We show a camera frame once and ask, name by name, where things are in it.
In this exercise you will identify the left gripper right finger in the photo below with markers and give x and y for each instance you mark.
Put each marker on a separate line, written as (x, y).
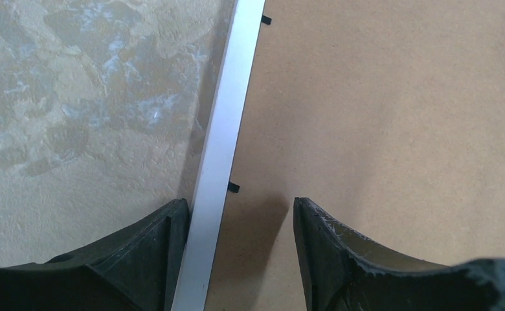
(342, 269)

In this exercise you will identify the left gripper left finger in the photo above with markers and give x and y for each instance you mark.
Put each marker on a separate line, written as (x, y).
(135, 268)

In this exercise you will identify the white picture frame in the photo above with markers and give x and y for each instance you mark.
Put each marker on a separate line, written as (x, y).
(390, 115)

